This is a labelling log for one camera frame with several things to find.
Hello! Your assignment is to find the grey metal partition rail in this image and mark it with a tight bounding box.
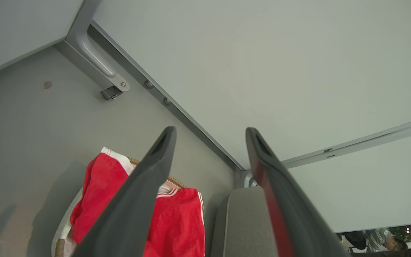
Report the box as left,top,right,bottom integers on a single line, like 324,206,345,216
280,114,411,169

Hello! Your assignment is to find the person in striped shirt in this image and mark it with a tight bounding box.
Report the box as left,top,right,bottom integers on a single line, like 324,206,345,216
362,228,408,252

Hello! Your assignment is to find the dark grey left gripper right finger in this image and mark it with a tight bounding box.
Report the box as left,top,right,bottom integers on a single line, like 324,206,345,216
245,127,350,257

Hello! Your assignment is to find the red and white garment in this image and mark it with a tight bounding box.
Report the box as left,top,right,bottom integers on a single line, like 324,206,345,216
70,147,206,257

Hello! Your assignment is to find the grey table leg with caster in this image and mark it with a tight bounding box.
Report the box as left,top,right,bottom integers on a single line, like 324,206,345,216
54,0,131,92

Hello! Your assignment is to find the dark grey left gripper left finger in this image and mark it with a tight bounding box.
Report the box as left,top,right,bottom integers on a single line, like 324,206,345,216
71,126,177,257

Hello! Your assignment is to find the metal caster foot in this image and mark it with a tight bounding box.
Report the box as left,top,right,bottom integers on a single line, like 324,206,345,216
101,86,123,100

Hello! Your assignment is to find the woven laundry basket white liner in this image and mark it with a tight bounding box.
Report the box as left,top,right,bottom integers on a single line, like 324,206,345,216
51,157,187,257

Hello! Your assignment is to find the grey upholstered seat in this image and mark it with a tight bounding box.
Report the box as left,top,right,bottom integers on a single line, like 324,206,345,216
210,186,278,257

